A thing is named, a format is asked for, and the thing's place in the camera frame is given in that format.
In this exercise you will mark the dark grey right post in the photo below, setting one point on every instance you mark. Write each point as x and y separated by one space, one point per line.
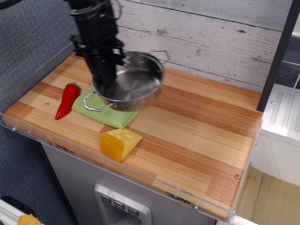
280 52

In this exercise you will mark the green towel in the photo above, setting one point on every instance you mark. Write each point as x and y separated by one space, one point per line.
109 116

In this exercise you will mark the yellow object at corner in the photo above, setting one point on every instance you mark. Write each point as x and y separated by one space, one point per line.
28 220

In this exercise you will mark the grey toy cabinet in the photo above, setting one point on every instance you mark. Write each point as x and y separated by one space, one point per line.
92 191

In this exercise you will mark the red chili pepper toy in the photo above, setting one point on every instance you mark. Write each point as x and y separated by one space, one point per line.
70 94

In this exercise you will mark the yellow cheese wedge toy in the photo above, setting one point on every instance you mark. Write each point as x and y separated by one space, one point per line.
117 144

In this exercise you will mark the silver dispenser panel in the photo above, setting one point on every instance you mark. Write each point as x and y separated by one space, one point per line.
117 206

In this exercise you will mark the stainless steel pot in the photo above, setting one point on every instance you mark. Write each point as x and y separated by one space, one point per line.
137 85

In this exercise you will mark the white toy sink counter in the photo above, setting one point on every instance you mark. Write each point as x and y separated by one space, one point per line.
277 146

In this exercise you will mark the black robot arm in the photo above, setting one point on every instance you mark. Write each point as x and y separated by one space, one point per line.
90 3

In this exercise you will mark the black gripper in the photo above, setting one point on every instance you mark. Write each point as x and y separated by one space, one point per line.
97 38

